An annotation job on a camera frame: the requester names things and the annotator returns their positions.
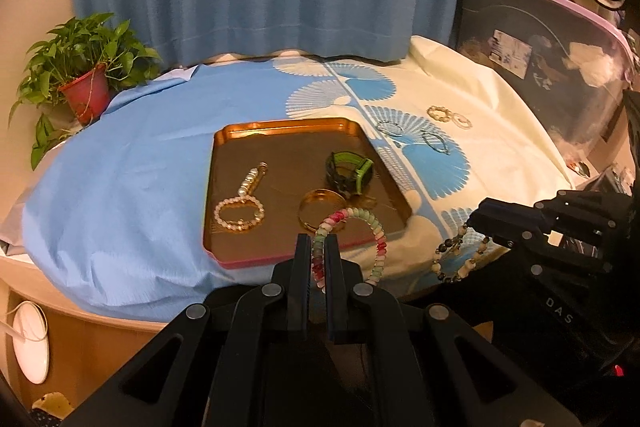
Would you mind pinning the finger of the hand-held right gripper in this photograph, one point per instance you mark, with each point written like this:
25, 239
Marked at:
505, 214
530, 242

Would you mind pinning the copper metal tray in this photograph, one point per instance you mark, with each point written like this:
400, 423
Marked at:
280, 167

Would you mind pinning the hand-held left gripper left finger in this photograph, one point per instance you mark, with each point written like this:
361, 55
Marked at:
302, 277

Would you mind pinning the green plant in red pot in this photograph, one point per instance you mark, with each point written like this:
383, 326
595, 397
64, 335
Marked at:
87, 92

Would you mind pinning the clear storage bin purple lid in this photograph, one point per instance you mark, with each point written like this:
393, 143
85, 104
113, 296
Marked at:
540, 57

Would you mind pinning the metal bangle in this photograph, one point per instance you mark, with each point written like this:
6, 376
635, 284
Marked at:
305, 202

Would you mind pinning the blue and cream printed cloth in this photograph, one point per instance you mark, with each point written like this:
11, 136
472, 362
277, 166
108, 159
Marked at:
125, 187

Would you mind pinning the white round appliance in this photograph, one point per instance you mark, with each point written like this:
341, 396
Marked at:
32, 347

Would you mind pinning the green wrist watch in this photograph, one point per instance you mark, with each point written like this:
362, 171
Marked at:
342, 172

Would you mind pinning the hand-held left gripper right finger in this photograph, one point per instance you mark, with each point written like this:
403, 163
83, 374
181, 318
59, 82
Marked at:
332, 277

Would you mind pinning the pearl strand clip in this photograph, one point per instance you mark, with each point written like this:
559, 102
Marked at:
252, 182

